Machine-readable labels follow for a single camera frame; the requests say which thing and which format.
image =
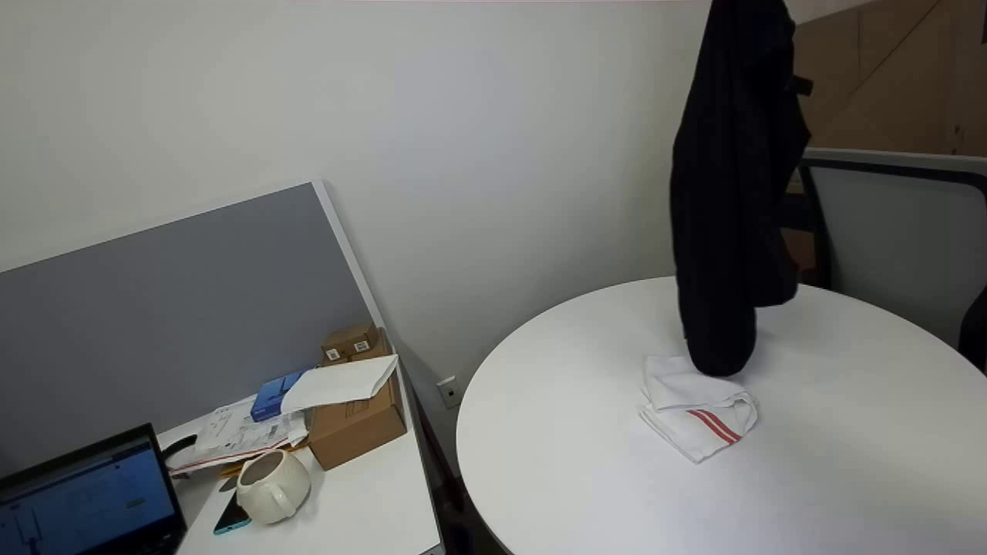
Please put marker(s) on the black cloth garment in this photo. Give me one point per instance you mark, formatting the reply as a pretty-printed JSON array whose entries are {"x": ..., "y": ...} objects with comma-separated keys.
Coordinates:
[{"x": 728, "y": 203}]

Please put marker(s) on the blue object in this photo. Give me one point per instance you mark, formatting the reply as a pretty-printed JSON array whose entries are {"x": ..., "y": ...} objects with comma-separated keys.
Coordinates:
[{"x": 272, "y": 397}]

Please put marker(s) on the grey mesh chair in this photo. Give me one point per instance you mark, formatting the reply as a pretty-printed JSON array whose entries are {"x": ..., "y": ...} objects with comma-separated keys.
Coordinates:
[{"x": 896, "y": 234}]

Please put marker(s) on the black rounded object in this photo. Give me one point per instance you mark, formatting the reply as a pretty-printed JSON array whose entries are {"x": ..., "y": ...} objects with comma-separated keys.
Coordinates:
[{"x": 976, "y": 334}]

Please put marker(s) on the small cardboard box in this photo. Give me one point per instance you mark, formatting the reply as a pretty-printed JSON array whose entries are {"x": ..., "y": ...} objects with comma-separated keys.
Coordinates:
[{"x": 357, "y": 347}]

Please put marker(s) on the white paper pad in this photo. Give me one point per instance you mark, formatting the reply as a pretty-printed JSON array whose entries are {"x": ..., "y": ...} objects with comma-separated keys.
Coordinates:
[{"x": 342, "y": 382}]

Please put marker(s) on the large cardboard box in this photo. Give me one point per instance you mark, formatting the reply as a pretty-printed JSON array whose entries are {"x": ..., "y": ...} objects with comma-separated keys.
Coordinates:
[{"x": 357, "y": 426}]

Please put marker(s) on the white towel with red stripe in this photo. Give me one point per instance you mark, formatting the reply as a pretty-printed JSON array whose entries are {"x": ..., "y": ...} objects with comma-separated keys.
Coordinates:
[{"x": 697, "y": 404}]

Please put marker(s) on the white office desk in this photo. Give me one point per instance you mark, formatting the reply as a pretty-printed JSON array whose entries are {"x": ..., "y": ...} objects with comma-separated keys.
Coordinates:
[{"x": 360, "y": 502}]

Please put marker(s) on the white mug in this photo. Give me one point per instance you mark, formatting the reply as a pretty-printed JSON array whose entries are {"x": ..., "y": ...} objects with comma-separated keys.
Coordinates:
[{"x": 272, "y": 487}]

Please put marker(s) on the stack of printed papers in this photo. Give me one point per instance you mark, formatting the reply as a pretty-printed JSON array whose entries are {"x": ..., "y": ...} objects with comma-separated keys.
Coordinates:
[{"x": 227, "y": 434}]

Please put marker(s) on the grey partition panel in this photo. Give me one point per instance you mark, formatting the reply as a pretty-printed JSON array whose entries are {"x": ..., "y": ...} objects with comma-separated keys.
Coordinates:
[{"x": 156, "y": 308}]

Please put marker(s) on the smartphone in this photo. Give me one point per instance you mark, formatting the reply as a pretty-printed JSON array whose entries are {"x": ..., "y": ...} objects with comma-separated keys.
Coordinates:
[{"x": 228, "y": 516}]

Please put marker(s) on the black laptop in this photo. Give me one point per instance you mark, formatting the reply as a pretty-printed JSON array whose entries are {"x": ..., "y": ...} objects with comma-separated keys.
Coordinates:
[{"x": 83, "y": 502}]

